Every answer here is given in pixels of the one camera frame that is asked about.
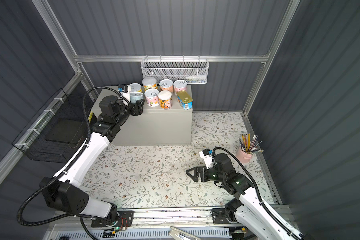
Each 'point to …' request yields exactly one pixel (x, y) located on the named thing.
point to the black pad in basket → (66, 130)
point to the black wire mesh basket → (31, 141)
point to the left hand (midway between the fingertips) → (136, 98)
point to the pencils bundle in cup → (249, 145)
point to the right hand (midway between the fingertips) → (194, 172)
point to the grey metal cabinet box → (150, 125)
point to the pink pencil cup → (243, 157)
